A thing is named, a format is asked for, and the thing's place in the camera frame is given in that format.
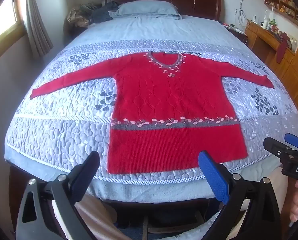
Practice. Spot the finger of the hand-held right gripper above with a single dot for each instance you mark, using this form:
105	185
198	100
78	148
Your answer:
294	140
274	146

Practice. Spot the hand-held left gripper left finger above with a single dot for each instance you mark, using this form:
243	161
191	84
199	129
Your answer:
87	168

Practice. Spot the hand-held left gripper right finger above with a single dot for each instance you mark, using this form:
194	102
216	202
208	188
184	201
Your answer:
212	177

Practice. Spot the red knitted sweater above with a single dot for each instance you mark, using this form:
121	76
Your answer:
164	100

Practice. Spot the pile of clothes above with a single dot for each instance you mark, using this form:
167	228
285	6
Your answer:
77	16

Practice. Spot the person's right hand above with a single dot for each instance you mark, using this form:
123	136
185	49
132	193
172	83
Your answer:
297	205

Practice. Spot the grey patterned quilt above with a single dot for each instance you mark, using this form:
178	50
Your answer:
64	130

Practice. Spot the person's left leg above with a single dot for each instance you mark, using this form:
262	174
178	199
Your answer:
96	220

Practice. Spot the wooden desk cabinet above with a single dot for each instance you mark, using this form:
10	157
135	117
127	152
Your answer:
286	67

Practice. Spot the dark red hanging cloth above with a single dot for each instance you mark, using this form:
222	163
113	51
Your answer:
282	47

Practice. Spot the wooden nightstand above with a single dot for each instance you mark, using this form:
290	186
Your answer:
235	31

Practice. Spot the grey curtain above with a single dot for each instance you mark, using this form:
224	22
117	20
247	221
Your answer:
37	25

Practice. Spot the dark blue garment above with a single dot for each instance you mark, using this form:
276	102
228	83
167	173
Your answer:
102	12

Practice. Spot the wooden framed window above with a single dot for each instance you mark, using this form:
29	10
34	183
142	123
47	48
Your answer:
4	22

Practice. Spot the grey pillow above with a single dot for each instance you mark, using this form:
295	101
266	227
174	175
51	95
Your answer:
145	8

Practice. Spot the wooden wall shelf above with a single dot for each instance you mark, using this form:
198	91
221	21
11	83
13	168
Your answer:
284	3

